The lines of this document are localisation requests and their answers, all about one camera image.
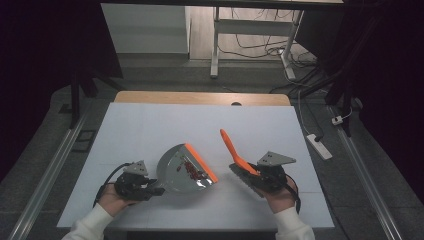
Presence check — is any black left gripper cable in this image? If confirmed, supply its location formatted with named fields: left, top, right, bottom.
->
left=92, top=162, right=133, bottom=208

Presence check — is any black floor bracket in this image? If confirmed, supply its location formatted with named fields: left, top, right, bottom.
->
left=71, top=128, right=98, bottom=154

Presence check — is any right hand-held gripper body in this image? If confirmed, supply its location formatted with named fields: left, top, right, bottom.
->
left=255, top=150, right=298, bottom=194

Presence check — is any black metal stand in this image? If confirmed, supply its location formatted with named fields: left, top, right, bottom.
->
left=67, top=64, right=125, bottom=130
left=298, top=63, right=356, bottom=138

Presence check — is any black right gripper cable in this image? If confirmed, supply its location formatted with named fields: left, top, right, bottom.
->
left=283, top=172, right=302, bottom=215

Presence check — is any person's left hand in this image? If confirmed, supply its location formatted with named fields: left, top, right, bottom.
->
left=97, top=182, right=142, bottom=218

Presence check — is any person's right hand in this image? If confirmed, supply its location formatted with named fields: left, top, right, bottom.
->
left=262, top=175, right=300, bottom=215

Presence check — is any white power cable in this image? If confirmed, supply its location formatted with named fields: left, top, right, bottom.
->
left=297, top=89, right=314, bottom=136

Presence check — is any white desk frame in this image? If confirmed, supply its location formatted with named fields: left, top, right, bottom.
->
left=209, top=6, right=305, bottom=81

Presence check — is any aluminium floor rail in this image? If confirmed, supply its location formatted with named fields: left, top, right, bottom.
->
left=327, top=105, right=405, bottom=240
left=7, top=108, right=90, bottom=240

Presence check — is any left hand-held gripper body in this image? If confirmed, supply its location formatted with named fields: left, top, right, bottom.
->
left=114, top=160, right=158, bottom=202

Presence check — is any white table cover board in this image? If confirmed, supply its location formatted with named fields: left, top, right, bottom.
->
left=56, top=102, right=335, bottom=232

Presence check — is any dark curtain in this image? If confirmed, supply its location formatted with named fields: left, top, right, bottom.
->
left=294, top=0, right=424, bottom=196
left=0, top=0, right=124, bottom=183

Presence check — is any white power strip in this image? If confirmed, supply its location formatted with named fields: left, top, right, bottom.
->
left=306, top=133, right=334, bottom=161

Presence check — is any orange brush with grey bristles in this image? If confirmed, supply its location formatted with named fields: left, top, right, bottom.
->
left=219, top=128, right=268, bottom=199

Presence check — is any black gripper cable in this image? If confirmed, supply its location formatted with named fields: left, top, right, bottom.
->
left=92, top=162, right=133, bottom=208
left=283, top=172, right=302, bottom=215

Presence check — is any white cabinet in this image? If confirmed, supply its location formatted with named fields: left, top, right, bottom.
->
left=100, top=3, right=192, bottom=55

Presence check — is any grey dustpan with orange edge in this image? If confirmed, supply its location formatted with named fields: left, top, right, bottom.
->
left=155, top=142, right=220, bottom=194

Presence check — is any tangle of black floor cables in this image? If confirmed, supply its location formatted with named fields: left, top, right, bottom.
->
left=218, top=8, right=319, bottom=69

